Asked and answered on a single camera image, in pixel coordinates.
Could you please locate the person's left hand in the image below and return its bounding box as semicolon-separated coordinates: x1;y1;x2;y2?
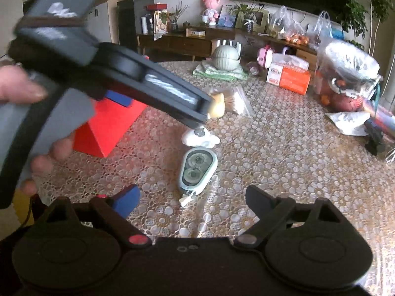
0;64;77;197

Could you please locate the red cardboard box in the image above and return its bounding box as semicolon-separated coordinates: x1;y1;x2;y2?
74;97;147;158

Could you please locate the long wooden sideboard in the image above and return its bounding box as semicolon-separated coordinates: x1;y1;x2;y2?
137;26;317;70

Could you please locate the black cabinet with coffee machine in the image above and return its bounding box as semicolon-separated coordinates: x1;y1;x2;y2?
117;0;155;52

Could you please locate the white correction tape dispenser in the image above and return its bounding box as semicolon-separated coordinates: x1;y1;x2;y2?
178;147;217;207

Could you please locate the red lidded gift bag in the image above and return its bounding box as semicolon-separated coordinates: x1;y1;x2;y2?
146;3;168;41

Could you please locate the yellow hotdog plush toy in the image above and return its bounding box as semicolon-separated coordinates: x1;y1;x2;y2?
208;93;226;119

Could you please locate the small cardboard box on sideboard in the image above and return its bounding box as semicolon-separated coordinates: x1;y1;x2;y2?
185;27;206;38

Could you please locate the grey-green round ceramic pot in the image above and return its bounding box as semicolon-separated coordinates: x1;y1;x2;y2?
211;45;240;72

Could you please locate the clear bag of cotton swabs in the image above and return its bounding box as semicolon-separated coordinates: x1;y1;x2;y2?
208;86;254;117

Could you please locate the folded green white cloth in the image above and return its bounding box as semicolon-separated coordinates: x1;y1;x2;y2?
192;60;248;82

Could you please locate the white paper pouch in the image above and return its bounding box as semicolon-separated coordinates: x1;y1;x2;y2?
325;111;370;136

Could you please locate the black clip object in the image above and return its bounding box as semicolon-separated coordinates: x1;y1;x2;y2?
364;118;386;156

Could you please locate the white wifi router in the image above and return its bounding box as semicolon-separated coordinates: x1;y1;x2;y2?
216;39;242;55

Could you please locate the pink bear plush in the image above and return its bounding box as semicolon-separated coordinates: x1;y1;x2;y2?
202;0;220;26

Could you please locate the orange white tissue box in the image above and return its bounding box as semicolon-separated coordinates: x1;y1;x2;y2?
266;53;311;95

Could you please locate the pink white small bag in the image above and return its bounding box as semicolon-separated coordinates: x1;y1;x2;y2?
257;45;274;69

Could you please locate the large clear bag of goods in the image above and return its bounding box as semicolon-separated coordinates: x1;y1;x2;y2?
313;37;383;111

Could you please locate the bag of oranges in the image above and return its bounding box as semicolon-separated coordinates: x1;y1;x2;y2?
266;5;309;45

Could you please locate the clear plastic shopping bag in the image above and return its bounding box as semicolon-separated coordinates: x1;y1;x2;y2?
307;11;333;50

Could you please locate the green indoor tree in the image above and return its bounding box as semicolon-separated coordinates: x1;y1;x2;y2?
338;0;394;56

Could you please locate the wooden picture frame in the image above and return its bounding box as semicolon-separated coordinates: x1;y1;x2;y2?
235;9;269;34

